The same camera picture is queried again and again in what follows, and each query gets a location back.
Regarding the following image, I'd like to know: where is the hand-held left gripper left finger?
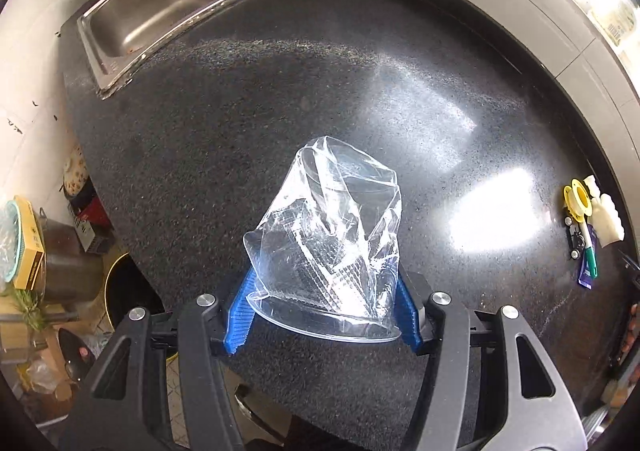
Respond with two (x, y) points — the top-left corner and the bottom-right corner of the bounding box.
(59, 267), (261, 451)

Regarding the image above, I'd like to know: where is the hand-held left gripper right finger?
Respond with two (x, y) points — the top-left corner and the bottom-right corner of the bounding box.
(395, 272), (589, 451)

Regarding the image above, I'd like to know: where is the clear plastic packaging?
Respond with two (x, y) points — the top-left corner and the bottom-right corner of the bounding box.
(243, 135), (404, 344)

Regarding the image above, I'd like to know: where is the black pan with gold rim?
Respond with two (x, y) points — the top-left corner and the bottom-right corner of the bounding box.
(104, 251), (167, 333)

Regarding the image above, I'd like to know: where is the black clothes iron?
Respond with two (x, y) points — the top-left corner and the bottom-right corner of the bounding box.
(57, 327), (99, 383)

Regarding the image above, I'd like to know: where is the metal cooking pot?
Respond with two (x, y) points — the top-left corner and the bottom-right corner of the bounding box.
(37, 210), (104, 303)

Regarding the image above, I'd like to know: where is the red and black crate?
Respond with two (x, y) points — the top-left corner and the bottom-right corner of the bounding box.
(67, 180), (117, 253)

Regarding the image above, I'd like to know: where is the blue sachet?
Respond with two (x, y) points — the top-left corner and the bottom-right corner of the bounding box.
(576, 224), (599, 290)

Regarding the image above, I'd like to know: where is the small black clip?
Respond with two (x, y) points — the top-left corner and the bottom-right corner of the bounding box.
(565, 216), (584, 260)

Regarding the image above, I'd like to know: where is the yellow tape roll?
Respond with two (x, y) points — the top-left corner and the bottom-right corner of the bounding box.
(563, 182), (591, 222)

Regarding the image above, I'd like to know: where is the crumpled plastic bag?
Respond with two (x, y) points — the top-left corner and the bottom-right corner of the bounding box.
(22, 360), (62, 393)

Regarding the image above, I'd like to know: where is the green herb bunch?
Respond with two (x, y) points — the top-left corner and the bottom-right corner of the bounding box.
(9, 287), (47, 333)

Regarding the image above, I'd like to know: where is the white plastic bottle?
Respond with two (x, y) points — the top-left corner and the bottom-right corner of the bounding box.
(582, 174), (626, 248)

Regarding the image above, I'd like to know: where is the yellow cardboard box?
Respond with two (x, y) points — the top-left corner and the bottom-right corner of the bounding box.
(12, 196), (47, 290)

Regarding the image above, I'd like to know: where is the patterned plate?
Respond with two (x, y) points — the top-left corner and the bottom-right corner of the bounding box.
(62, 146), (89, 195)

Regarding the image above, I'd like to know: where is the white carton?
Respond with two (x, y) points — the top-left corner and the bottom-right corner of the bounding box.
(590, 0), (639, 48)

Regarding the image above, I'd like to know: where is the green handled tool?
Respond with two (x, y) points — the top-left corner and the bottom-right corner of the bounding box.
(577, 221), (602, 278)

